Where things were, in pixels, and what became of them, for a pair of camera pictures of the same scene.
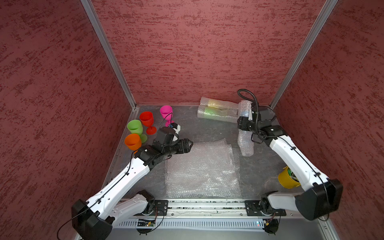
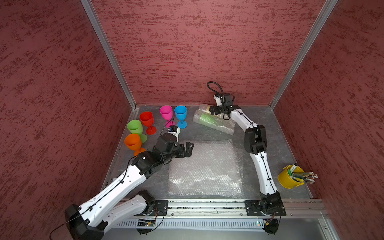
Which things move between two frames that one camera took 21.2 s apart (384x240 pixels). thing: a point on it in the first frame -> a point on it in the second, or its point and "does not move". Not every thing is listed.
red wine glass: [147, 119] does not move
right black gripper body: [248, 125] -> [221, 109]
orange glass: [133, 142] does not move
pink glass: [166, 111] does not move
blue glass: [246, 139] -> [181, 112]
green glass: [135, 127] does not move
